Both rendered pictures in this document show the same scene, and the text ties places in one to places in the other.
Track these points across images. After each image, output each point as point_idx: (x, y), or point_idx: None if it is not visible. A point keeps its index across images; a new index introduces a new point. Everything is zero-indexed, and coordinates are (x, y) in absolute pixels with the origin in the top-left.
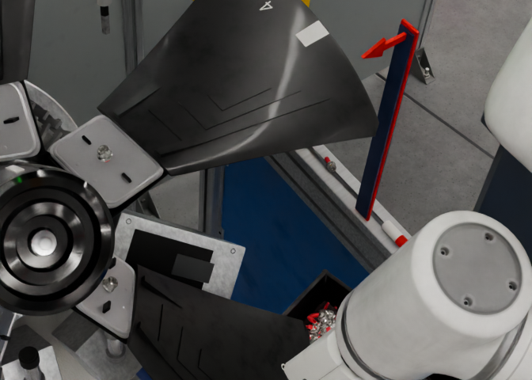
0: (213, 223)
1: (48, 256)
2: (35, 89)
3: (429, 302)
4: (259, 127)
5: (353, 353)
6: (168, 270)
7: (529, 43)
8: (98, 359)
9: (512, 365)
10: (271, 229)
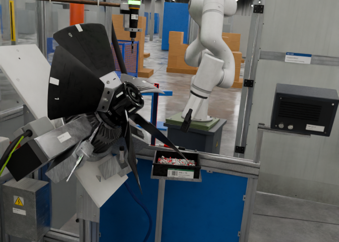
0: None
1: (134, 98)
2: None
3: (213, 58)
4: (148, 89)
5: (199, 89)
6: (136, 133)
7: (204, 27)
8: None
9: (225, 73)
10: None
